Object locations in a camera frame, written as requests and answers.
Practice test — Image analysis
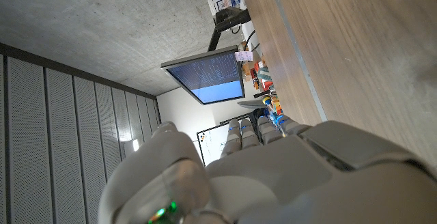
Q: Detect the pink sticky note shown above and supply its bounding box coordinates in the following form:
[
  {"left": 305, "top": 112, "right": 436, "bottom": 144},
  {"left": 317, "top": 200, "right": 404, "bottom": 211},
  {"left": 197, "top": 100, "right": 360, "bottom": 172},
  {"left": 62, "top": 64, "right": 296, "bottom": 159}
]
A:
[{"left": 234, "top": 50, "right": 254, "bottom": 62}]

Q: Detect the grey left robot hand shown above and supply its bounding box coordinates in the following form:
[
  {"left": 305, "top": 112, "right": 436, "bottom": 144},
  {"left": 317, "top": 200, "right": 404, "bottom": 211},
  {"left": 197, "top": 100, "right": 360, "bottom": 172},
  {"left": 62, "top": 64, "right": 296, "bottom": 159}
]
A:
[{"left": 98, "top": 115, "right": 437, "bottom": 224}]

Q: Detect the black computer monitor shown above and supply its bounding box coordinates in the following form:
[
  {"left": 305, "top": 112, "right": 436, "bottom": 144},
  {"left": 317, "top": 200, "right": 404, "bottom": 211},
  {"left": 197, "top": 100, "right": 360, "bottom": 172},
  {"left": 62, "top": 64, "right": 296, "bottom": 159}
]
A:
[{"left": 160, "top": 45, "right": 246, "bottom": 106}]

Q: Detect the whiteboard with blue writing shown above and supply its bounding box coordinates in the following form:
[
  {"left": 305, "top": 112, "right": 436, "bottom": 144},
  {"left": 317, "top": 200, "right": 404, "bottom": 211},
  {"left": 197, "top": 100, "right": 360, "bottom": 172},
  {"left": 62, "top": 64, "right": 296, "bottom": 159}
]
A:
[{"left": 196, "top": 113, "right": 255, "bottom": 167}]

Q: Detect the ceiling light strip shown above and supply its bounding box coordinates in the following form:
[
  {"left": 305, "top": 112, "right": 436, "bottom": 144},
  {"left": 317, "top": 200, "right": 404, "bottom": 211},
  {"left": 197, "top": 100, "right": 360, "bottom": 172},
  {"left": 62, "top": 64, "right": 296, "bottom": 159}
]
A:
[{"left": 119, "top": 138, "right": 141, "bottom": 153}]

